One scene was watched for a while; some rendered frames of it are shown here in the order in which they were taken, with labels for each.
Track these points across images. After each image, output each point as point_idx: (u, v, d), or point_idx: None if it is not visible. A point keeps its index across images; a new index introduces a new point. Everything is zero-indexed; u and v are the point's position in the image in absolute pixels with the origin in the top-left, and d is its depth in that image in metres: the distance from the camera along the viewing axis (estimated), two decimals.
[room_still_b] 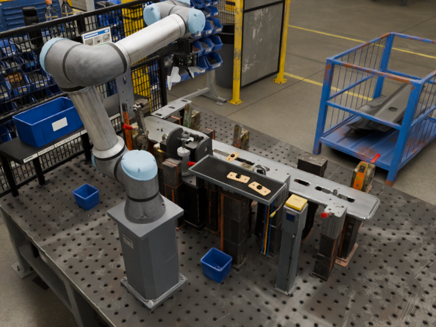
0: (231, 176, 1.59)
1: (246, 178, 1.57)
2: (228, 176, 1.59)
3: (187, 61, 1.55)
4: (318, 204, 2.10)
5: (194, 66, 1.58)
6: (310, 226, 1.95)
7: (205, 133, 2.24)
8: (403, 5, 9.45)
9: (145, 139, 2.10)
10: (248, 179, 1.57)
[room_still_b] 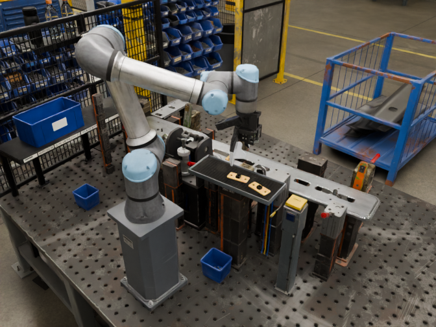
0: (231, 176, 1.59)
1: (246, 178, 1.57)
2: (228, 176, 1.59)
3: (252, 136, 1.43)
4: (318, 204, 2.10)
5: (257, 140, 1.47)
6: (310, 226, 1.95)
7: (205, 133, 2.24)
8: (403, 5, 9.45)
9: None
10: (248, 179, 1.57)
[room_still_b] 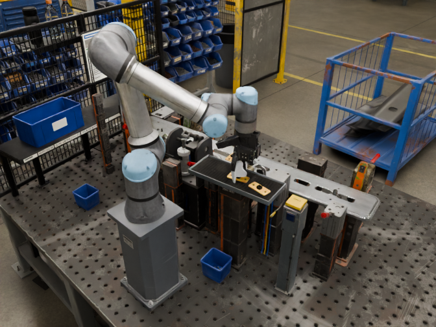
0: (231, 176, 1.59)
1: (246, 178, 1.57)
2: (228, 176, 1.59)
3: (252, 155, 1.48)
4: (318, 204, 2.10)
5: (257, 158, 1.51)
6: (310, 226, 1.95)
7: (205, 133, 2.24)
8: (403, 5, 9.45)
9: None
10: (248, 179, 1.57)
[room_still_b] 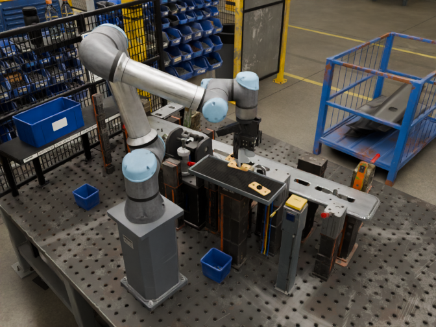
0: (231, 165, 1.56)
1: (246, 167, 1.54)
2: (229, 165, 1.56)
3: (253, 142, 1.45)
4: (318, 204, 2.10)
5: (258, 146, 1.48)
6: (310, 226, 1.95)
7: (205, 133, 2.24)
8: (403, 5, 9.45)
9: None
10: (249, 167, 1.54)
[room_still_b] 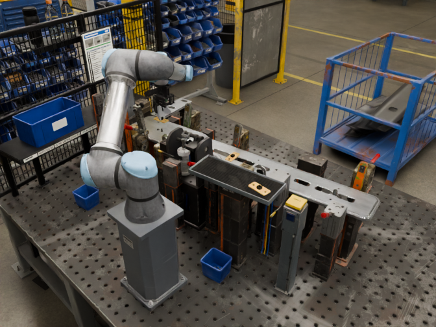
0: (156, 119, 2.21)
1: (166, 120, 2.19)
2: (154, 119, 2.21)
3: (165, 101, 2.09)
4: (318, 204, 2.10)
5: (170, 104, 2.12)
6: (310, 226, 1.95)
7: (205, 133, 2.24)
8: (403, 5, 9.45)
9: (145, 139, 2.10)
10: (167, 121, 2.18)
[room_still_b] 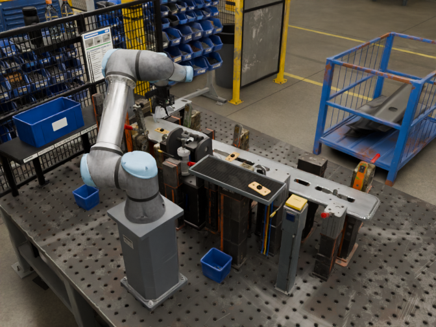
0: (157, 130, 2.24)
1: (167, 132, 2.22)
2: (155, 130, 2.24)
3: (165, 102, 2.09)
4: (318, 204, 2.10)
5: (170, 106, 2.12)
6: (310, 226, 1.95)
7: (205, 133, 2.24)
8: (403, 5, 9.45)
9: (145, 139, 2.10)
10: (168, 132, 2.22)
